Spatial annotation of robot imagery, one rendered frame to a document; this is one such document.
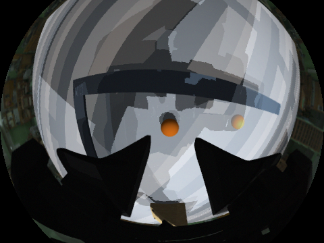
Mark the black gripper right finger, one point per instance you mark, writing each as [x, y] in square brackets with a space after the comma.
[227, 176]

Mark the dark brown ball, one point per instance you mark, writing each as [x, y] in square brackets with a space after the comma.
[169, 127]

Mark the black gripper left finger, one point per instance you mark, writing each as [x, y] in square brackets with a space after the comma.
[119, 175]

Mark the translucent orange ball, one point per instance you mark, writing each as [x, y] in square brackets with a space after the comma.
[237, 121]

